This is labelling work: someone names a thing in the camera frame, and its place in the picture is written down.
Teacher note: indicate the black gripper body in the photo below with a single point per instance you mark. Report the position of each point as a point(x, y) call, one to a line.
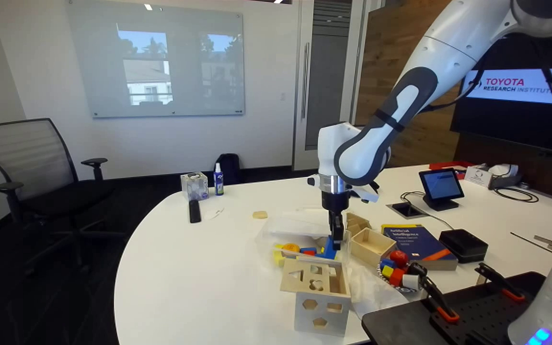
point(335, 201)

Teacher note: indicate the blue wooden block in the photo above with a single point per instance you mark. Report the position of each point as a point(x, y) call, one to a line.
point(328, 249)

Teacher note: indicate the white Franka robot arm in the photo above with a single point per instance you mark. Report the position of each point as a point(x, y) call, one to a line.
point(416, 96)

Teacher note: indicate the wooden box lid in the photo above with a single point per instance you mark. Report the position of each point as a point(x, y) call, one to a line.
point(356, 222)

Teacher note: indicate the red toy block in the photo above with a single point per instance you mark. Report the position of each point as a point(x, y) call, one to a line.
point(307, 251)

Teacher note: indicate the open small wooden box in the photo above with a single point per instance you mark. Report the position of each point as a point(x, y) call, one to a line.
point(370, 245)

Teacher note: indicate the yellow toy block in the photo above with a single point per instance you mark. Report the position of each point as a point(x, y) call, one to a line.
point(284, 253)

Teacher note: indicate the red wooden block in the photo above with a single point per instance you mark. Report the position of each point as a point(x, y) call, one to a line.
point(397, 257)

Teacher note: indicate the yellow wooden block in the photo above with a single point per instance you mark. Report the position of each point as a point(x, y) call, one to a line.
point(387, 272)

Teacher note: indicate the wooden shape sorter box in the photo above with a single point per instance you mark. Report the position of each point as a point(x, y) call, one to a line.
point(316, 295)

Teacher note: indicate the colourful block set box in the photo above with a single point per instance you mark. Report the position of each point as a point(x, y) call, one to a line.
point(420, 245)

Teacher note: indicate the black rectangular box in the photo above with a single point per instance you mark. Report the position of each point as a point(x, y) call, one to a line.
point(462, 243)

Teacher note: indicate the clear plastic tray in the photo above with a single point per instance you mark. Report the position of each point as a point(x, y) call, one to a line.
point(295, 224)

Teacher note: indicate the black smartphone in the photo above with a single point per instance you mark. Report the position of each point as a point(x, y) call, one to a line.
point(406, 209)

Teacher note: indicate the tablet on black stand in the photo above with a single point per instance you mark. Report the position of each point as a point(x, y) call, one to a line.
point(441, 188)

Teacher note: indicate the black backpack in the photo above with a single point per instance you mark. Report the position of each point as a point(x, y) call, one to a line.
point(228, 167)

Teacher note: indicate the small blue spray bottle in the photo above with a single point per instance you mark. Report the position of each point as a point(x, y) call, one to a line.
point(218, 180)

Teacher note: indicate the glass door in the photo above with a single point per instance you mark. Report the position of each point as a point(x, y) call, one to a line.
point(326, 69)

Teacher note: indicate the black remote control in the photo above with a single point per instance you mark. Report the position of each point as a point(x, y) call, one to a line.
point(193, 211)

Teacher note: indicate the clear plastic tissue pack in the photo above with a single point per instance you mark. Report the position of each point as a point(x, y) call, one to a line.
point(193, 186)

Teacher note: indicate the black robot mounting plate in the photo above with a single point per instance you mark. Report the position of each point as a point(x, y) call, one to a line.
point(460, 316)

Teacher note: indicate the white device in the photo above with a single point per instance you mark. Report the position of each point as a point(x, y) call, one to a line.
point(498, 172)

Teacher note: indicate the glass whiteboard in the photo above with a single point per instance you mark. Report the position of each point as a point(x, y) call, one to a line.
point(155, 59)

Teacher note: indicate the black mesh office chair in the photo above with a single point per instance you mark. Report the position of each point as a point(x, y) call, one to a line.
point(32, 172)

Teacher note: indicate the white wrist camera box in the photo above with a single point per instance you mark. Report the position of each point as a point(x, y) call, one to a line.
point(366, 192)

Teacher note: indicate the wall television screen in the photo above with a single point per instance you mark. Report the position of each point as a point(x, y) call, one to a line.
point(531, 88)

